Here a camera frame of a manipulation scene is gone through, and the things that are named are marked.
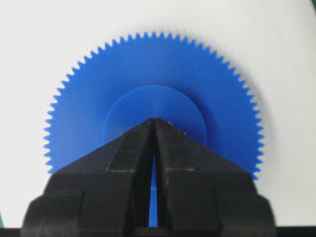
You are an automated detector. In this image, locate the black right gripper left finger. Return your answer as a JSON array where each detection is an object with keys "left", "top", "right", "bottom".
[{"left": 20, "top": 119, "right": 155, "bottom": 237}]

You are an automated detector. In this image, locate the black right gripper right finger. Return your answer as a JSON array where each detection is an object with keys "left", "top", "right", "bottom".
[{"left": 155, "top": 119, "right": 277, "bottom": 237}]

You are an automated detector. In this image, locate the blue plastic gear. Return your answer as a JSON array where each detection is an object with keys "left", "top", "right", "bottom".
[{"left": 47, "top": 35, "right": 261, "bottom": 232}]

